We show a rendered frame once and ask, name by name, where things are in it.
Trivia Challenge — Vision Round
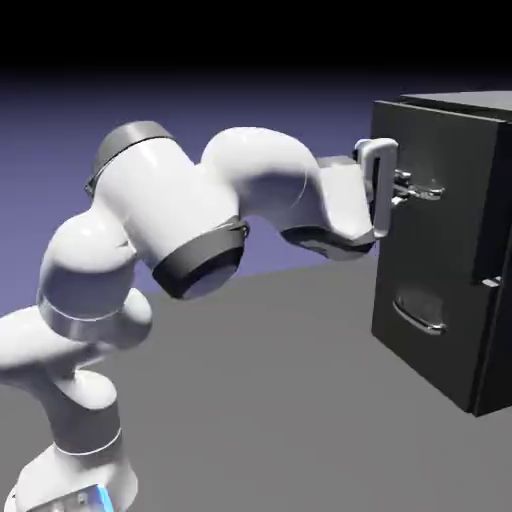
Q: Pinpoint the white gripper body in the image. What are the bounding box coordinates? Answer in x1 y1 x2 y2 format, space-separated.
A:
353 137 400 240

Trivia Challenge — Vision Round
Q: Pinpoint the dark grey drawer front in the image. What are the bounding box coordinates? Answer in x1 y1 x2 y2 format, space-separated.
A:
370 99 504 284
370 218 502 416

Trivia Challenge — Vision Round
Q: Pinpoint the dark grey cabinet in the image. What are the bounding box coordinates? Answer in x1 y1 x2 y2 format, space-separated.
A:
369 91 512 418

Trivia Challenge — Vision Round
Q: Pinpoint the curved silver drawer handle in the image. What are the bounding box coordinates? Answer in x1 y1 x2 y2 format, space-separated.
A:
401 176 446 202
392 296 448 337

